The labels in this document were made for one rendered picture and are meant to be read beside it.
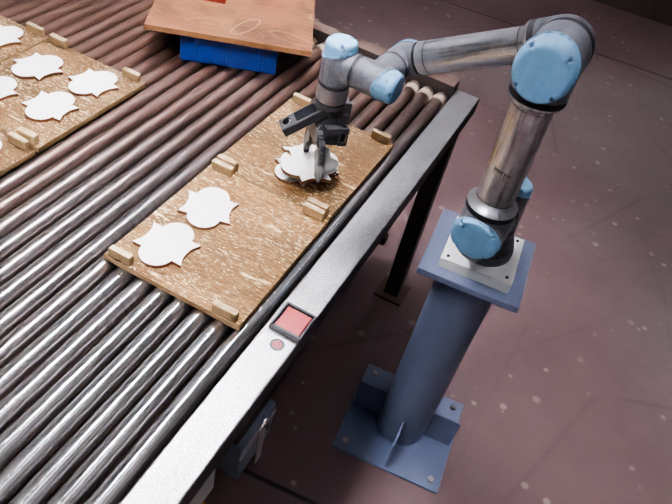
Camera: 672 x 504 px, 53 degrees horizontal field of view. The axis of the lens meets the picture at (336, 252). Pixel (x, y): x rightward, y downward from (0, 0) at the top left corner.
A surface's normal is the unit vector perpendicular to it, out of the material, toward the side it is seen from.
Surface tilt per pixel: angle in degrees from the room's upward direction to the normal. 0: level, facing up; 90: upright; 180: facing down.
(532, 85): 82
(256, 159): 0
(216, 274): 0
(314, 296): 0
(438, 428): 90
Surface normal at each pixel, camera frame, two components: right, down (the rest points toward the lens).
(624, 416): 0.18, -0.70
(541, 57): -0.49, 0.44
